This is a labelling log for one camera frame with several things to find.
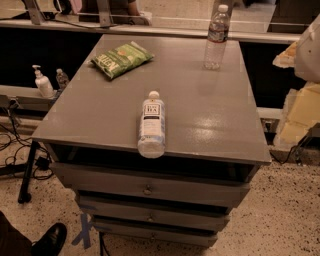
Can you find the clear water bottle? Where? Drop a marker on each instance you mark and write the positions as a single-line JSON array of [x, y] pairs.
[[217, 38]]

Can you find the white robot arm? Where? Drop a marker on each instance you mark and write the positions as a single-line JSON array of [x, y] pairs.
[[307, 60]]

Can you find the blue labelled plastic bottle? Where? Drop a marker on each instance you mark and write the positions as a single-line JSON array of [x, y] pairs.
[[151, 139]]

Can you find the small clear bottle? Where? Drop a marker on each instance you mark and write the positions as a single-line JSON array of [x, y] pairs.
[[62, 78]]

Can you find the white pump dispenser bottle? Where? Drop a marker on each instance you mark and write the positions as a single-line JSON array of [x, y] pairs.
[[43, 83]]

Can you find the grey drawer cabinet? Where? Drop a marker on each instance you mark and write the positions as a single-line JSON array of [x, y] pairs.
[[165, 151]]

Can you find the green chip bag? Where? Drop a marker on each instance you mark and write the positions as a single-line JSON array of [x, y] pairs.
[[121, 59]]

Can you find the top grey drawer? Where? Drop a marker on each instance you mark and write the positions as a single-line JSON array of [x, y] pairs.
[[150, 185]]

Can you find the grey drawer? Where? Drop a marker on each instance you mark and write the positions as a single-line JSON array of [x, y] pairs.
[[150, 185], [101, 207], [177, 235]]

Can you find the middle grey drawer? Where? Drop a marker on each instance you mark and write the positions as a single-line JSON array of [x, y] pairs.
[[101, 207]]

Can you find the bottom grey drawer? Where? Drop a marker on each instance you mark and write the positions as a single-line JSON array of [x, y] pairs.
[[177, 235]]

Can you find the blue tape cross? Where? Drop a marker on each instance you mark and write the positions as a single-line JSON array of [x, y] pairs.
[[84, 235]]

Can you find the black metal stand leg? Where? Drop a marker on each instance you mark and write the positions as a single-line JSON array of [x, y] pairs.
[[24, 195]]

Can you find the black leather shoe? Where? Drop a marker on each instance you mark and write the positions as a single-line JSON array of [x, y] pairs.
[[52, 242]]

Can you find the dark trouser leg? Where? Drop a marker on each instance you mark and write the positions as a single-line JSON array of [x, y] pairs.
[[12, 242]]

